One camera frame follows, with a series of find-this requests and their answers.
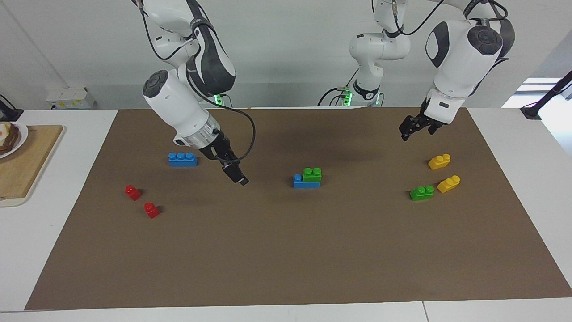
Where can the red single-stud toy brick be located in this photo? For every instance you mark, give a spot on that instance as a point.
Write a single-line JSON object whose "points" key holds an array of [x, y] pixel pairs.
{"points": [[151, 210], [132, 192]]}

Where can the wooden cutting board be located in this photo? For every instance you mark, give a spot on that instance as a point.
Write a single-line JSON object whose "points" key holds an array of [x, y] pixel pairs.
{"points": [[24, 172]]}

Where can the yellow two-stud toy brick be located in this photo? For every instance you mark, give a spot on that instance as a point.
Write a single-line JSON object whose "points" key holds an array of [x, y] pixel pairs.
{"points": [[439, 162], [448, 184]]}

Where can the blue three-stud toy brick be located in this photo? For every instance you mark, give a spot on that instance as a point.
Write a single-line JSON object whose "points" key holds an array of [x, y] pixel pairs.
{"points": [[298, 182], [182, 160]]}

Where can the toast with fried egg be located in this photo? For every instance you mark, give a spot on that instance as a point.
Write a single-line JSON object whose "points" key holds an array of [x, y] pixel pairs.
{"points": [[9, 139]]}

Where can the white plate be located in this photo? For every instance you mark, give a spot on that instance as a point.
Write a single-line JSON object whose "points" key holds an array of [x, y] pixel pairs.
{"points": [[23, 136]]}

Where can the black desk mount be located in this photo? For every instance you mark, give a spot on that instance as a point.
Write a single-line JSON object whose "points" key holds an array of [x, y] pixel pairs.
{"points": [[9, 112]]}

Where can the black clamp stand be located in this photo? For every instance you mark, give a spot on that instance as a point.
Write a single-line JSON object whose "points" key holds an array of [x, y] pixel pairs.
{"points": [[549, 95]]}

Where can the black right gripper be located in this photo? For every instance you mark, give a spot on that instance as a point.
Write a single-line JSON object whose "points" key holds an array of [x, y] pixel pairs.
{"points": [[216, 146]]}

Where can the white power strip box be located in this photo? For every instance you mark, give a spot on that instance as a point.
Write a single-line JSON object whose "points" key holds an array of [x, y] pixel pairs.
{"points": [[69, 97]]}

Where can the brown paper table mat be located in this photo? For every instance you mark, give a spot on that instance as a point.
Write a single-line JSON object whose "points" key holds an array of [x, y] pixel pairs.
{"points": [[286, 246]]}

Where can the green two-stud toy brick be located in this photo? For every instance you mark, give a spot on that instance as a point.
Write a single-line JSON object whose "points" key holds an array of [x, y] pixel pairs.
{"points": [[312, 175], [421, 193]]}

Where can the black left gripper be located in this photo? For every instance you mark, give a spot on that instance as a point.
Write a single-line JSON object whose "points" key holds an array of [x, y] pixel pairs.
{"points": [[423, 120]]}

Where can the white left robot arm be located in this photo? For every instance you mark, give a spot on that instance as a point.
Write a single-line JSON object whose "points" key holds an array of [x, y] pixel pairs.
{"points": [[460, 58]]}

